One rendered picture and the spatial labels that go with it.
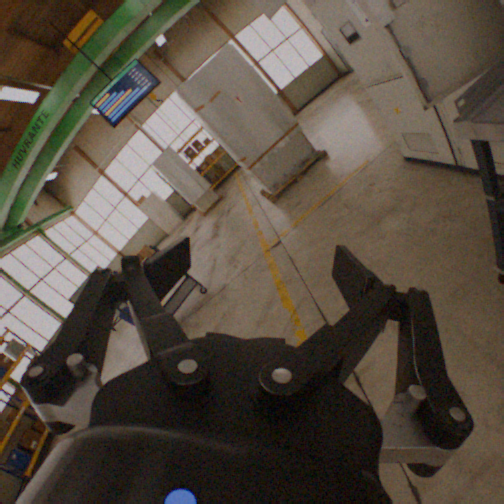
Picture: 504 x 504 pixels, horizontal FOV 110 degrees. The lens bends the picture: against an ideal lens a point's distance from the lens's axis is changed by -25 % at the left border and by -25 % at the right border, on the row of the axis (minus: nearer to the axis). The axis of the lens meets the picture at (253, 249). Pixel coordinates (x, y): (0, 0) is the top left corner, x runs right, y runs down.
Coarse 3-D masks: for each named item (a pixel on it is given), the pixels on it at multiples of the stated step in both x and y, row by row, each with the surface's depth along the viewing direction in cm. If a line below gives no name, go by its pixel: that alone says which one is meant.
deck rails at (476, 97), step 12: (492, 72) 45; (480, 84) 46; (492, 84) 46; (468, 96) 48; (480, 96) 48; (492, 96) 46; (456, 108) 49; (468, 108) 49; (480, 108) 48; (468, 120) 49
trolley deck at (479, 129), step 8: (496, 104) 44; (488, 112) 45; (496, 112) 43; (456, 120) 53; (480, 120) 46; (488, 120) 44; (496, 120) 42; (456, 128) 54; (464, 128) 52; (472, 128) 49; (480, 128) 47; (488, 128) 44; (496, 128) 42; (464, 136) 54; (472, 136) 51; (480, 136) 48; (488, 136) 46; (496, 136) 44
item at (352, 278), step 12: (336, 252) 20; (348, 252) 18; (336, 264) 19; (348, 264) 16; (360, 264) 15; (336, 276) 19; (348, 276) 16; (360, 276) 14; (372, 276) 13; (348, 288) 16; (360, 288) 14; (348, 300) 16
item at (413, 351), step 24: (408, 312) 11; (432, 312) 10; (408, 336) 9; (432, 336) 8; (408, 360) 8; (432, 360) 7; (408, 384) 7; (432, 384) 6; (432, 408) 5; (456, 408) 5; (432, 432) 5; (456, 432) 4
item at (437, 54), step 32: (384, 0) 52; (416, 0) 51; (448, 0) 48; (480, 0) 45; (384, 32) 58; (416, 32) 57; (448, 32) 55; (480, 32) 51; (416, 64) 64; (448, 64) 61; (480, 64) 58; (416, 96) 69
